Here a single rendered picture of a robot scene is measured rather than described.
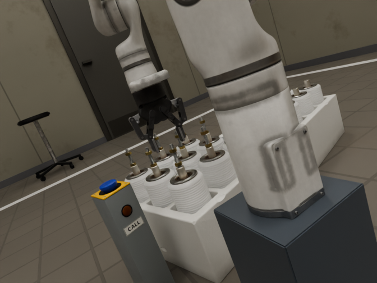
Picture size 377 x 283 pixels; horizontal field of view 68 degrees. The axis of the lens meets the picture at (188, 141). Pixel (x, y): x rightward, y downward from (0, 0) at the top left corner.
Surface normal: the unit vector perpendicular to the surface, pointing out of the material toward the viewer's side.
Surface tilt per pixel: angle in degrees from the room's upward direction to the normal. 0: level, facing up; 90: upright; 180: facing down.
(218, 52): 90
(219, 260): 90
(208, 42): 90
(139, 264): 90
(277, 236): 0
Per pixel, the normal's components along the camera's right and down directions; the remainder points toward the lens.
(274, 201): -0.34, 0.36
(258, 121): -0.12, 0.29
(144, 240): 0.65, -0.05
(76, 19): 0.45, 0.06
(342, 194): -0.35, -0.91
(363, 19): -0.82, 0.41
